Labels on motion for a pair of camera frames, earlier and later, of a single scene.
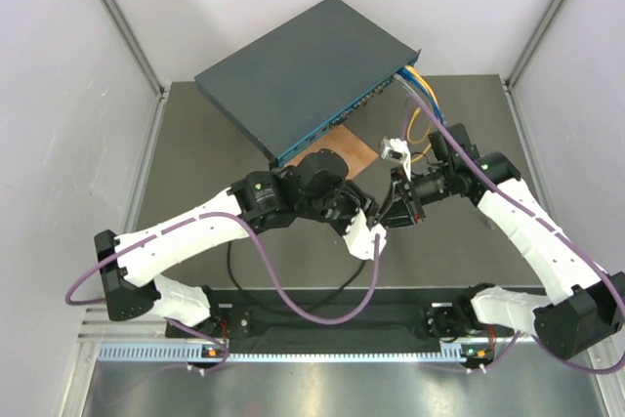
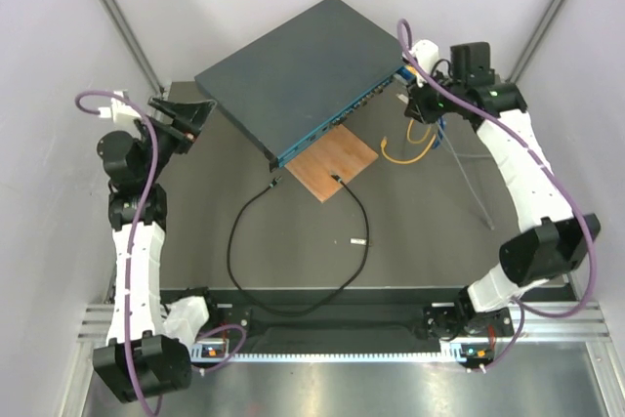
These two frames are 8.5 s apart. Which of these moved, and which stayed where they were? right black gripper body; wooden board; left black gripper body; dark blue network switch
Moved: right black gripper body; left black gripper body
Stayed: wooden board; dark blue network switch
